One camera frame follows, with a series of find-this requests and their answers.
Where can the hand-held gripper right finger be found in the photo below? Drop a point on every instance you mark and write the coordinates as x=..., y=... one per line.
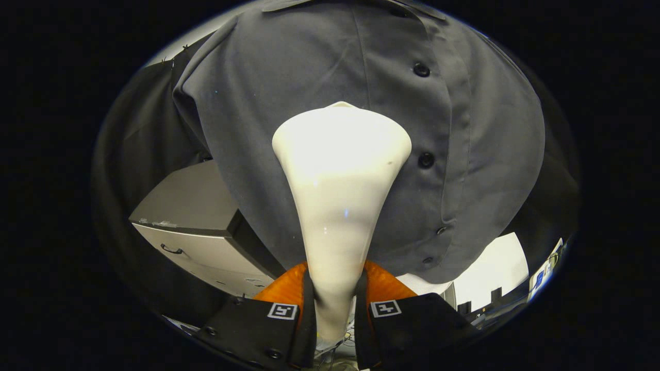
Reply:
x=362, y=330

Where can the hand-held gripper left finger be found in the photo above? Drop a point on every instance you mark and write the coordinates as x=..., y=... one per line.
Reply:
x=308, y=324

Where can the white garment steamer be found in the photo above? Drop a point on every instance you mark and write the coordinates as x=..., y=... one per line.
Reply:
x=340, y=180

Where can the grey button shirt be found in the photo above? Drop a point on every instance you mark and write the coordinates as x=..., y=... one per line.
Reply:
x=258, y=103

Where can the small black block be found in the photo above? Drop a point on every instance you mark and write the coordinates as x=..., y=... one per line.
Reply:
x=464, y=307
x=496, y=296

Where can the white side table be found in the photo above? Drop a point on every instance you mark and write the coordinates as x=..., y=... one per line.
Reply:
x=495, y=268

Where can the grey cabinet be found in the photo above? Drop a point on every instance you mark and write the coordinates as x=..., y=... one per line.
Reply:
x=185, y=196

